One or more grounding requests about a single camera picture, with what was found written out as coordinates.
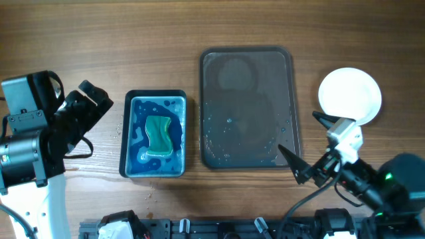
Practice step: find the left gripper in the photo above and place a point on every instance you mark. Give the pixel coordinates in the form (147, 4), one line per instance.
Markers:
(93, 113)

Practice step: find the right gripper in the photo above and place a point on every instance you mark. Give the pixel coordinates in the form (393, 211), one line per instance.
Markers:
(305, 172)

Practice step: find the white plate blue streak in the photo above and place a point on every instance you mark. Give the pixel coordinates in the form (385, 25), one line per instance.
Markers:
(350, 93)

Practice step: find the green sponge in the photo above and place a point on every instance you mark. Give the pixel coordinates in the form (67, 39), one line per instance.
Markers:
(157, 130)

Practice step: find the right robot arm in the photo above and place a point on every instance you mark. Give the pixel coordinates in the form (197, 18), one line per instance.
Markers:
(393, 192)

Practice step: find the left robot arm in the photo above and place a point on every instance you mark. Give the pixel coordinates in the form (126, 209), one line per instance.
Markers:
(32, 160)

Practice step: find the dark brown serving tray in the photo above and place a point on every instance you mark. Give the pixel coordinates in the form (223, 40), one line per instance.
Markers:
(247, 107)

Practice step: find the black tub of blue water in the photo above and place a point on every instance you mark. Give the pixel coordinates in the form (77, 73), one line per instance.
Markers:
(139, 104)

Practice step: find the black mounting rail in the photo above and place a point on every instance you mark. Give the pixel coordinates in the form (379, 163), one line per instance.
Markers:
(165, 228)

